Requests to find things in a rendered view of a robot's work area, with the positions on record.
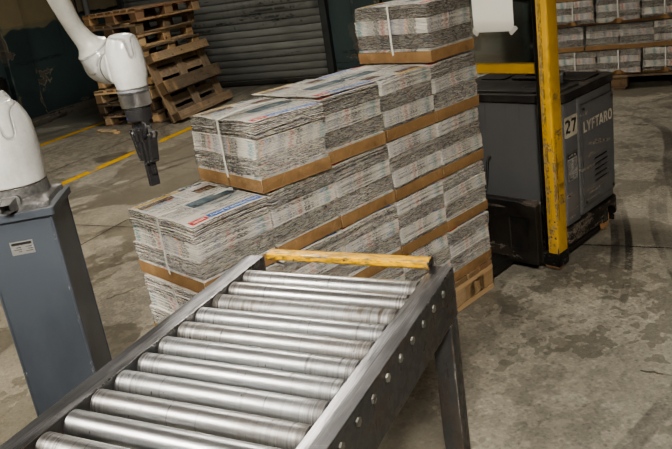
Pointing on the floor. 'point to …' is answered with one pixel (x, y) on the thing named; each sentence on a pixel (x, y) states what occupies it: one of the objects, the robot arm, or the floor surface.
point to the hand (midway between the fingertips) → (152, 173)
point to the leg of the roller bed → (452, 390)
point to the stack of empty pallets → (139, 16)
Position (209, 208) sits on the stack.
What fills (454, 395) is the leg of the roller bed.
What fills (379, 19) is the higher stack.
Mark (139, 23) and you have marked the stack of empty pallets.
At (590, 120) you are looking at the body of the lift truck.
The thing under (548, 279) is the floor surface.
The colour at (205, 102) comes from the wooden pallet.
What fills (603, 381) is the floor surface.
